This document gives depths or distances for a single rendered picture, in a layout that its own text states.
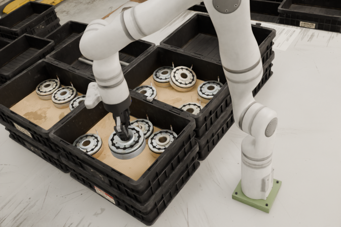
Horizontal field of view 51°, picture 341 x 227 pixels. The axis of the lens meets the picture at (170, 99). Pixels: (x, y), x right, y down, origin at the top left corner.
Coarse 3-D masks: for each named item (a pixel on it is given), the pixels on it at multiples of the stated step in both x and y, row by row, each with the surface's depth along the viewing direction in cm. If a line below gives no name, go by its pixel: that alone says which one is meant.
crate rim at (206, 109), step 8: (152, 48) 150; (168, 48) 148; (144, 56) 147; (192, 56) 142; (136, 64) 143; (216, 64) 136; (128, 88) 132; (224, 88) 124; (144, 96) 127; (216, 96) 122; (160, 104) 123; (168, 104) 122; (208, 104) 119; (184, 112) 118; (200, 112) 117; (208, 112) 120; (200, 120) 117
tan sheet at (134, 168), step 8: (104, 120) 135; (112, 120) 135; (96, 128) 133; (104, 128) 132; (112, 128) 131; (104, 136) 129; (104, 144) 126; (104, 152) 123; (144, 152) 121; (104, 160) 120; (112, 160) 120; (120, 160) 119; (128, 160) 119; (136, 160) 118; (144, 160) 118; (152, 160) 117; (120, 168) 117; (128, 168) 116; (136, 168) 116; (144, 168) 115; (128, 176) 114; (136, 176) 113
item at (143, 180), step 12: (132, 96) 128; (84, 108) 127; (168, 108) 120; (192, 120) 115; (60, 144) 116; (180, 144) 111; (84, 156) 109; (168, 156) 107; (108, 168) 104; (156, 168) 103; (120, 180) 103; (132, 180) 100; (144, 180) 100
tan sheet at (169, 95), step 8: (152, 80) 150; (200, 80) 146; (160, 88) 145; (168, 88) 145; (192, 88) 143; (160, 96) 141; (168, 96) 141; (176, 96) 140; (184, 96) 139; (192, 96) 139; (176, 104) 137; (200, 104) 135
